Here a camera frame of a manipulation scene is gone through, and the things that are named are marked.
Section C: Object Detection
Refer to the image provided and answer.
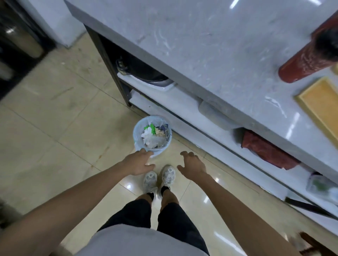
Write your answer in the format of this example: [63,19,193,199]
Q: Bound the person's right hand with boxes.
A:
[177,151,208,181]

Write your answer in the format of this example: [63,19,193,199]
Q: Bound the person's left hand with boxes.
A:
[120,148,156,177]

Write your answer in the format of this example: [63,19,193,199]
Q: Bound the wooden serving tray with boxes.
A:
[295,76,338,148]

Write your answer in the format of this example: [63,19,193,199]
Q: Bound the red paper cup black lid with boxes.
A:
[278,15,338,84]

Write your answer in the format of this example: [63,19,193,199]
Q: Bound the person's left forearm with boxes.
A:
[0,165,132,256]

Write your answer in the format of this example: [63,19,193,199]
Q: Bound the person's right forearm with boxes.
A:
[189,173,301,256]

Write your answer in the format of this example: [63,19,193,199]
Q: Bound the person's left white shoe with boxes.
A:
[142,171,158,194]

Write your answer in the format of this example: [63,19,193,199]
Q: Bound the person's white shoe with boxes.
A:
[142,171,158,194]
[159,165,176,185]

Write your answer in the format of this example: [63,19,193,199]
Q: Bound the person's right white shoe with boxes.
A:
[159,165,176,185]

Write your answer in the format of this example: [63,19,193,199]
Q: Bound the person's left leg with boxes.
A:
[136,192,155,205]

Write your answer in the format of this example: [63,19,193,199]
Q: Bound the person's leg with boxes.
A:
[159,184,180,211]
[136,192,155,205]

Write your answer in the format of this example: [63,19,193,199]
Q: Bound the person's right leg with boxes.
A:
[159,184,180,211]

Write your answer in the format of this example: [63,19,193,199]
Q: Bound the person's black shorts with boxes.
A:
[98,199,211,256]

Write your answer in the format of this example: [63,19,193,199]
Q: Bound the person's light grey shirt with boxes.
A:
[75,224,209,256]

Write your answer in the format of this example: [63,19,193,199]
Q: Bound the trash bin with blue liner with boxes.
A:
[133,115,173,159]

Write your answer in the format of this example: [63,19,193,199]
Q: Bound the grey plastic tub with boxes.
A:
[198,100,242,131]

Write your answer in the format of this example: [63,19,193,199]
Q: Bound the white lower table shelf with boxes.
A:
[117,72,338,235]

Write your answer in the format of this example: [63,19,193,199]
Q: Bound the dark red bag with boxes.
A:
[240,130,301,171]

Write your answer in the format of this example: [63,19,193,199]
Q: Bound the white induction cooker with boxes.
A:
[117,72,177,92]

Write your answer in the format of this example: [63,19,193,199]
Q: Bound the black wok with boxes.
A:
[116,51,169,85]

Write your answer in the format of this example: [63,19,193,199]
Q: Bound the clear plastic food container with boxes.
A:
[306,174,338,206]

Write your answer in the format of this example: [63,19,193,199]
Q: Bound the grey marble table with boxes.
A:
[64,0,338,185]

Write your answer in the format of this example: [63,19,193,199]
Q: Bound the small steel pot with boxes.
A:
[4,25,44,59]

